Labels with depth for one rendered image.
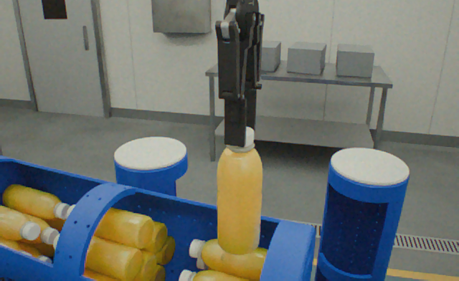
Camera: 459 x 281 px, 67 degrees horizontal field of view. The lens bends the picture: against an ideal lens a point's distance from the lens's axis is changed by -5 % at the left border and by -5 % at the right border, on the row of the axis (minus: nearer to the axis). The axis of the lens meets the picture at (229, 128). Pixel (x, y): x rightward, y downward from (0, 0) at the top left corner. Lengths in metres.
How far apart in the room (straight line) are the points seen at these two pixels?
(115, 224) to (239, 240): 0.32
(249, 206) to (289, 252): 0.13
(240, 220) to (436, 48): 3.74
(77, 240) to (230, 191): 0.36
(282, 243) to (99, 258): 0.37
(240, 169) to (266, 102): 3.67
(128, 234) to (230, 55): 0.48
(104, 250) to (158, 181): 0.59
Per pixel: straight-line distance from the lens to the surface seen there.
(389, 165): 1.42
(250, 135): 0.51
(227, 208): 0.55
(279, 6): 3.97
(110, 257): 0.79
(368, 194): 1.30
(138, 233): 0.78
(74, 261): 0.77
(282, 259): 0.63
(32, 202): 1.06
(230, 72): 0.44
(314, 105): 4.14
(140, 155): 1.41
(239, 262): 0.77
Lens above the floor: 1.65
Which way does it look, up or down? 22 degrees down
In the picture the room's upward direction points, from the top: straight up
